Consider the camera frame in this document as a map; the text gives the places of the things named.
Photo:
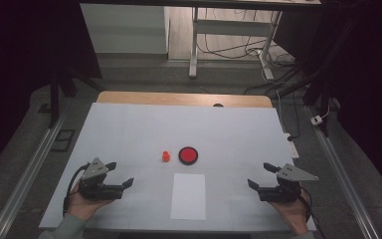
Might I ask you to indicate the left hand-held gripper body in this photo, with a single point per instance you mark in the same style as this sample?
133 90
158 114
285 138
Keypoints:
96 191

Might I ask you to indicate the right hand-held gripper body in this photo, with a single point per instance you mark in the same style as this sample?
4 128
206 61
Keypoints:
286 191

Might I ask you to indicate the small red stamp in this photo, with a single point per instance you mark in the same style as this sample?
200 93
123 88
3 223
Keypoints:
166 157

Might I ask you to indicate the round black red ink pad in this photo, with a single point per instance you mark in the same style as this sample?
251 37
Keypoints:
188 155

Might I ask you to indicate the person's left hand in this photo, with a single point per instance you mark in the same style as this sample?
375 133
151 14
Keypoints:
83 207

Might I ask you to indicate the person's right hand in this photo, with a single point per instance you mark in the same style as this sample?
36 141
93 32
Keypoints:
293 215

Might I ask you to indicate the white power strip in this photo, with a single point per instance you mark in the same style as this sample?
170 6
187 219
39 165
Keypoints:
292 147

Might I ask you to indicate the white paper sheet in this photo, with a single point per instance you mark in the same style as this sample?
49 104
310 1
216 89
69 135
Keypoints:
188 199

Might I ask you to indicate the small white adapter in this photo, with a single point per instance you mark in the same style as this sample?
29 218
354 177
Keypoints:
316 120

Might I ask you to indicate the black table grommet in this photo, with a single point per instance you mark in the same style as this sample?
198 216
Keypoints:
218 105

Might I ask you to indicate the black stand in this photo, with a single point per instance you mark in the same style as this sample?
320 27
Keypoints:
54 99
323 99

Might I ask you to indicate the black curtain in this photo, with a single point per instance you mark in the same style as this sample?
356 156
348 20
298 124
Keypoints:
13 66
371 83

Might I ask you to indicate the white cabinet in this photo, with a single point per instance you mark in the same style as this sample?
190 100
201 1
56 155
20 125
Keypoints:
122 30

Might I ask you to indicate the black floor socket frame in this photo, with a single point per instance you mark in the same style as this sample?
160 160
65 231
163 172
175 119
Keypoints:
63 140

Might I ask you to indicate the metal floor rail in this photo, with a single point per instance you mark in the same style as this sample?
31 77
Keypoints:
341 172
26 181

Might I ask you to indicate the white desk frame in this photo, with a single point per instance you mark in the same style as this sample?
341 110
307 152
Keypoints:
232 28

